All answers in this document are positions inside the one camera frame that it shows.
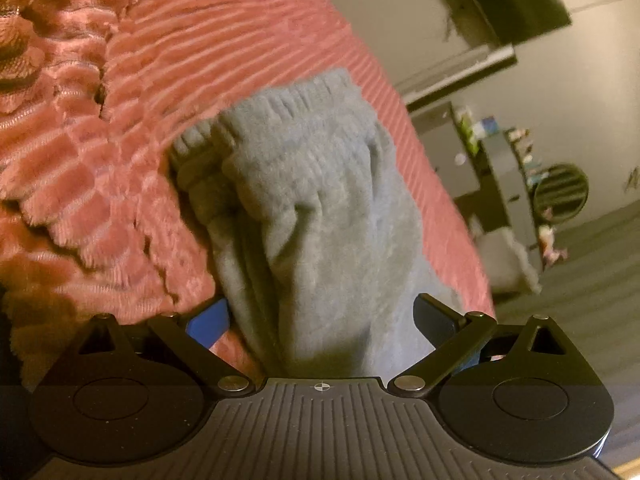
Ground round ribbed green object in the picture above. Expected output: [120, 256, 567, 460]
[532, 162, 591, 222]

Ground pink decoration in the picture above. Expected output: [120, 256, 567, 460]
[539, 224, 569, 264]

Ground grey sweat pants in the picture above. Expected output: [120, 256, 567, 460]
[169, 67, 496, 378]

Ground pink ribbed blanket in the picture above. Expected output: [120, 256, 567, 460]
[0, 0, 498, 391]

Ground white door frame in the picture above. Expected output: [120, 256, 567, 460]
[395, 45, 518, 107]

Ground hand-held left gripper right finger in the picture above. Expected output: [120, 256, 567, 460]
[387, 293, 581, 397]

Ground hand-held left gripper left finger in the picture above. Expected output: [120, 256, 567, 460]
[65, 297, 256, 397]

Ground green packets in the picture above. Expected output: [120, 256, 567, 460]
[456, 106, 477, 155]

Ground wall television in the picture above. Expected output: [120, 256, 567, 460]
[445, 0, 573, 48]

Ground grey cabinet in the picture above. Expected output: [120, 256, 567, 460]
[407, 101, 506, 206]

